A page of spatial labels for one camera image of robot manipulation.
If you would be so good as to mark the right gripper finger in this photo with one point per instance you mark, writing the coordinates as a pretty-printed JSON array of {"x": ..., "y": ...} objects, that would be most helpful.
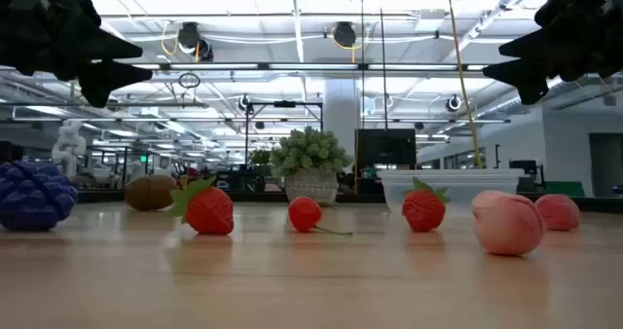
[
  {"x": 533, "y": 47},
  {"x": 530, "y": 78}
]

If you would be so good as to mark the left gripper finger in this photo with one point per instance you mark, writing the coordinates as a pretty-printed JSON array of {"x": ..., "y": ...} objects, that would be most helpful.
[
  {"x": 112, "y": 78},
  {"x": 112, "y": 47}
]

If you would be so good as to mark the brown toy kiwi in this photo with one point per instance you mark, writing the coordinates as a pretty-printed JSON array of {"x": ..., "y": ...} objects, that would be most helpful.
[{"x": 146, "y": 193}]

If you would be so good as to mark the pink toy peach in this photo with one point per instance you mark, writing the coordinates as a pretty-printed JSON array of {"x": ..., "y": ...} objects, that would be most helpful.
[
  {"x": 506, "y": 224},
  {"x": 560, "y": 213}
]

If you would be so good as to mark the purple toy grape bunch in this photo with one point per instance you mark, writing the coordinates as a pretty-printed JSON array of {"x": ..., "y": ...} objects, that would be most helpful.
[{"x": 34, "y": 197}]

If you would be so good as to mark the red strawberry with large leaf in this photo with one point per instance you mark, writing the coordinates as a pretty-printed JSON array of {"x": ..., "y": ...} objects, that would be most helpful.
[{"x": 211, "y": 214}]

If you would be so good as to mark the red strawberry with small leaves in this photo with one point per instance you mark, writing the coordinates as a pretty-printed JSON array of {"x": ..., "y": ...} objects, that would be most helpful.
[{"x": 423, "y": 211}]

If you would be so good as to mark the clear plastic tupperware container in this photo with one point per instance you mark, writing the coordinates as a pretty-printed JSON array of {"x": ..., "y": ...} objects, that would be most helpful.
[{"x": 467, "y": 185}]

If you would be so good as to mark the small black background monitor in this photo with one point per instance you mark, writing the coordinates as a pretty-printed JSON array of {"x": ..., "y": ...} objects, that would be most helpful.
[{"x": 523, "y": 166}]

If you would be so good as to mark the dark green background plant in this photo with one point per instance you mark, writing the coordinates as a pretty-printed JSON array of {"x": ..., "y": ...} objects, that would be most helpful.
[{"x": 260, "y": 157}]

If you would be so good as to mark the long linear ceiling light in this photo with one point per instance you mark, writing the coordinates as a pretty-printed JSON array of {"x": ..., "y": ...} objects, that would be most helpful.
[{"x": 311, "y": 66}]

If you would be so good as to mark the green plant in white pot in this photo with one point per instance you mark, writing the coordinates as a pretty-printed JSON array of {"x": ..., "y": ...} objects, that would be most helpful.
[{"x": 309, "y": 154}]

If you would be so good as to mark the red cherry with green stem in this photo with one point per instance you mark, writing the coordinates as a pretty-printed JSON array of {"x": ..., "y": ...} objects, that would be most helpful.
[{"x": 304, "y": 214}]

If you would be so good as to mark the black aluminium table frame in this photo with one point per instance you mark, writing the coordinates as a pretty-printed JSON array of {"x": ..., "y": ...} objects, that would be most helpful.
[{"x": 253, "y": 196}]

